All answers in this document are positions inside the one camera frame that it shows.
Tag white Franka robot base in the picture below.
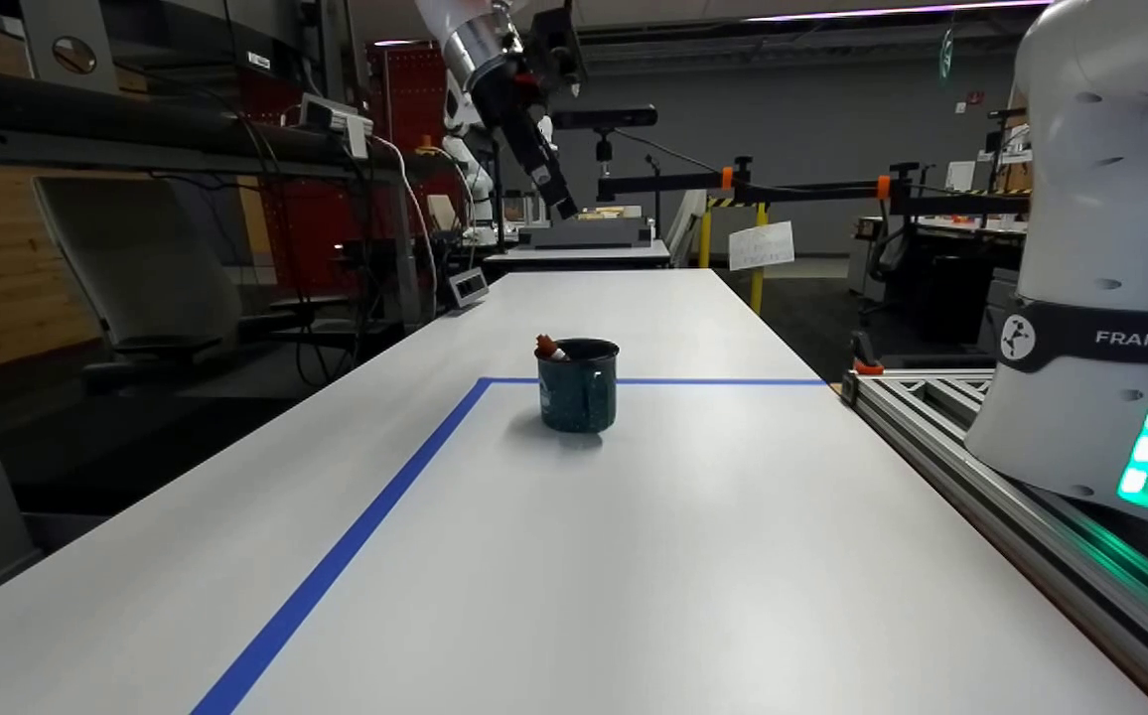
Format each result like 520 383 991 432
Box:
963 0 1148 528

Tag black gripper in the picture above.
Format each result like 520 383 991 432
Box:
468 56 582 222

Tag white power box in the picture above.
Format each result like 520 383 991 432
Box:
292 90 377 163

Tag red tool cabinet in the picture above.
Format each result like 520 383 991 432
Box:
263 37 451 306

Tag aluminium mounting rail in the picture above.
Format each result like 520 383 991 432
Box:
839 365 1148 715

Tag orange rail clamp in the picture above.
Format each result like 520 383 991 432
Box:
844 328 888 383

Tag grey box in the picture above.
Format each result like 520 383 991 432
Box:
524 211 654 254

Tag wooden wall panel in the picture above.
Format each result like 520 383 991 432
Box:
0 163 107 377

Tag blue tape line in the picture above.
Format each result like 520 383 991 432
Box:
185 372 831 715

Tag black camera bar on stand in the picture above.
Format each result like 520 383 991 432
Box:
548 105 663 207

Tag black equipment cart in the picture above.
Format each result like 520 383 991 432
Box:
859 211 1034 365

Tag dark green mug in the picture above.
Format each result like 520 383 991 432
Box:
532 335 624 436

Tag white background table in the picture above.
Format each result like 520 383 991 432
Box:
480 234 676 277

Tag black horizontal pipe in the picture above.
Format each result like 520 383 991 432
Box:
0 61 384 173

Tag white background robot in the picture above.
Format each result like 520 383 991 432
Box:
442 90 507 250

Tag white paper sign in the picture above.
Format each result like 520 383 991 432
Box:
722 217 797 277

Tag yellow post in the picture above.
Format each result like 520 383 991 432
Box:
745 200 774 319
693 200 722 269

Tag green hanging sign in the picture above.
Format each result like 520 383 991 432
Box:
933 23 961 86

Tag grey monitor back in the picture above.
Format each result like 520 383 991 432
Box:
31 171 247 359

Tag small white desk device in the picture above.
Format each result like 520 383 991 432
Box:
443 264 493 315

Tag black bar with orange clamps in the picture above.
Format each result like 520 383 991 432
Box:
590 156 1034 217

